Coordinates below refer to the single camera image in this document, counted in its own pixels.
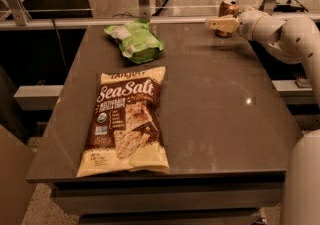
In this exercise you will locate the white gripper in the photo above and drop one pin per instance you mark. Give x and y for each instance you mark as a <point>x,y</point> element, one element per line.
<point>249,24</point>

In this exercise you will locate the orange soda can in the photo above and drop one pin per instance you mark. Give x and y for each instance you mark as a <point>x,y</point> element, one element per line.
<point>227,7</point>

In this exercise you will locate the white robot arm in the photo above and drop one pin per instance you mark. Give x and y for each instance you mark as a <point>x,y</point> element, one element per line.
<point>295,40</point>

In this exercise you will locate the green snack bag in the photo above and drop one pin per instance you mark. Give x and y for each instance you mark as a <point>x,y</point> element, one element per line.
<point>136,41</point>

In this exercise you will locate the brown sea salt chip bag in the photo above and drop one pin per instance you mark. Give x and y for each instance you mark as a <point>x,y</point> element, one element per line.
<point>124,133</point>

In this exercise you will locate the grey table drawer unit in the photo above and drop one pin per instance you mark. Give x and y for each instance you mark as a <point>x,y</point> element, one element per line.
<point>232,199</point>

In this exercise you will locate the left metal rail bracket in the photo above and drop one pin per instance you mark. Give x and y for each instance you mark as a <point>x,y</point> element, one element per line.
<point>19,14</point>

